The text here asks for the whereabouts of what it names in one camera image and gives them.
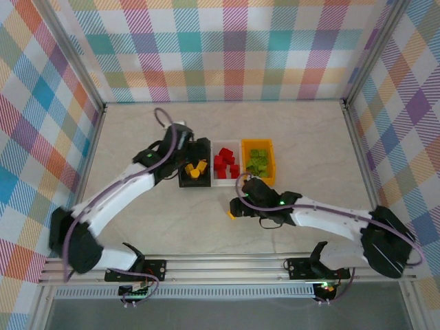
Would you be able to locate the white plastic bin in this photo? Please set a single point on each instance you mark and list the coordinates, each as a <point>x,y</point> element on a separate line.
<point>225,183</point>

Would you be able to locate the aluminium frame post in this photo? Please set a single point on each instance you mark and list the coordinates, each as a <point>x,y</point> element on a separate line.
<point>74,58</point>
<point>374,51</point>

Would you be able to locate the yellow lego brick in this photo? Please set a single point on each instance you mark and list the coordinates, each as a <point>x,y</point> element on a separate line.
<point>203,166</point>
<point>232,215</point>
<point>195,175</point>
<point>189,168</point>

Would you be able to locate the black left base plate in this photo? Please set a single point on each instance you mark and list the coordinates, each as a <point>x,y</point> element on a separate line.
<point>156,269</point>

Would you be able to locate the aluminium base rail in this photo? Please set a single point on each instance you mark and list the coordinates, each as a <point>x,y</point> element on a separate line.
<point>223,268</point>

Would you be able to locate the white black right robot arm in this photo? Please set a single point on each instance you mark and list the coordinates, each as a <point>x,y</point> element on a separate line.
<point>326,216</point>

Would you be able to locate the green sloped lego brick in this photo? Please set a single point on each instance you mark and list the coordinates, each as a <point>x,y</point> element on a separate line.
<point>263,171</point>

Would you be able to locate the green two-by-two lego brick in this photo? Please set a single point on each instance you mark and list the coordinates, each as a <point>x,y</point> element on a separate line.
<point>252,169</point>

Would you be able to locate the green two-by-four lego brick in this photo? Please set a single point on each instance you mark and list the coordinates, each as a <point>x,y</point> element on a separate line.
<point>258,162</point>

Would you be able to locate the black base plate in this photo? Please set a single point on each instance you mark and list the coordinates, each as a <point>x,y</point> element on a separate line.
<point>156,269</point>
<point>299,268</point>

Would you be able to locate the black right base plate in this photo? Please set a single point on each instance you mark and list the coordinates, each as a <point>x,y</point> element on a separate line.
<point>299,268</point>

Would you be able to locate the black plastic bin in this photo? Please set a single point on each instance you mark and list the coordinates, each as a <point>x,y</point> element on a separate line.
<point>194,184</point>

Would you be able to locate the green left controller board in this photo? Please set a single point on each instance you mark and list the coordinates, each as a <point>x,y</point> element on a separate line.
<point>137,293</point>

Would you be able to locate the red lego brick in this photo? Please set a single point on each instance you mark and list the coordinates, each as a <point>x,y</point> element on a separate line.
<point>219,161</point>
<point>225,152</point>
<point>222,173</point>
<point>231,160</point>
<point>234,170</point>

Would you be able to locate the orange plastic bin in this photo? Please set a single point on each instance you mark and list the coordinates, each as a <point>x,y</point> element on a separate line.
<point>271,165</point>

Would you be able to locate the aluminium side rail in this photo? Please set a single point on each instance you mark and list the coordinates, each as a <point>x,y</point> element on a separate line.
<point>368,178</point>
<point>91,154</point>

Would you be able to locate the right controller board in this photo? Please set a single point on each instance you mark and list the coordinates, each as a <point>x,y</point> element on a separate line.
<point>328,289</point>

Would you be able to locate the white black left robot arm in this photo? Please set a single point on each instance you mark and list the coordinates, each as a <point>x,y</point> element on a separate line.
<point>113,196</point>

